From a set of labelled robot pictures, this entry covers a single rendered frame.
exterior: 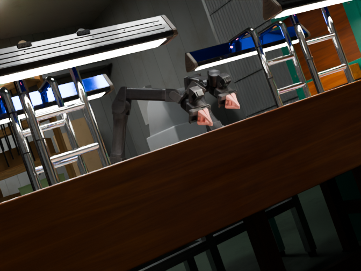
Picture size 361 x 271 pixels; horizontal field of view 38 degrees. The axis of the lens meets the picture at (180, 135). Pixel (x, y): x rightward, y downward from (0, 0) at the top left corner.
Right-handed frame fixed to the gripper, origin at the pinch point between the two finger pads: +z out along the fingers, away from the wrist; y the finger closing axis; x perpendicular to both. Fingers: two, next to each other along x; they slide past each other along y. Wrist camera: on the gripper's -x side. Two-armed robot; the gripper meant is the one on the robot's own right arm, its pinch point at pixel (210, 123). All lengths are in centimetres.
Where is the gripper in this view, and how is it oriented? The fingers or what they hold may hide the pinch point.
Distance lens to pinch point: 214.9
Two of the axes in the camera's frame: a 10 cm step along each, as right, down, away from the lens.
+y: 8.5, -2.8, 4.5
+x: -0.2, 8.3, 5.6
